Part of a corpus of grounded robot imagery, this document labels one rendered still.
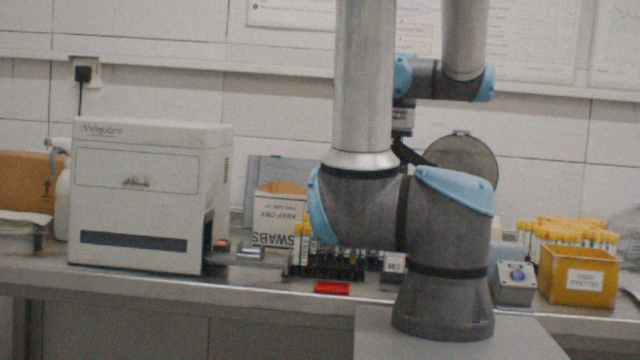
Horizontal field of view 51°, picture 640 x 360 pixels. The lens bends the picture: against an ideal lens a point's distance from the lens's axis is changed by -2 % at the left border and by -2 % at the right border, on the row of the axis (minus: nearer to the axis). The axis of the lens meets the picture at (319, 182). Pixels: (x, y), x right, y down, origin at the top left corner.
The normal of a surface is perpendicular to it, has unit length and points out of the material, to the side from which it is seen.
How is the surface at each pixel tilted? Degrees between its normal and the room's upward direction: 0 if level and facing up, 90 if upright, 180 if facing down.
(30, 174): 87
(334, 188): 99
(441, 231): 94
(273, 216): 87
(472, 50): 140
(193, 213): 90
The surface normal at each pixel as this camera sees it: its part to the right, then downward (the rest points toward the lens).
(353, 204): -0.15, 0.24
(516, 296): -0.09, 0.58
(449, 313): -0.07, -0.22
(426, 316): -0.43, -0.25
